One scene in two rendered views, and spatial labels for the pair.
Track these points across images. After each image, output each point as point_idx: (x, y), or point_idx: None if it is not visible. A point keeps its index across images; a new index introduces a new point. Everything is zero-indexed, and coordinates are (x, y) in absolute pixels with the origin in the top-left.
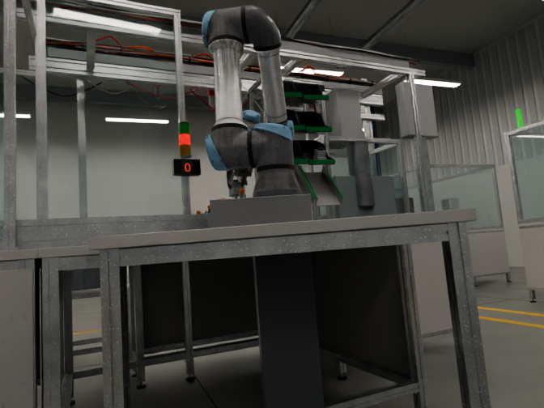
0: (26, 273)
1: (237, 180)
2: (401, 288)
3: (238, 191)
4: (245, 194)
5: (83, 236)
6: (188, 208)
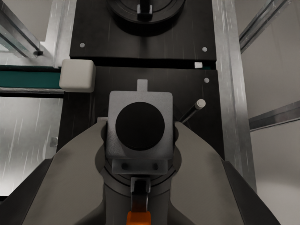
0: None
1: (150, 148)
2: None
3: (131, 195)
4: (199, 110)
5: None
6: (1, 33)
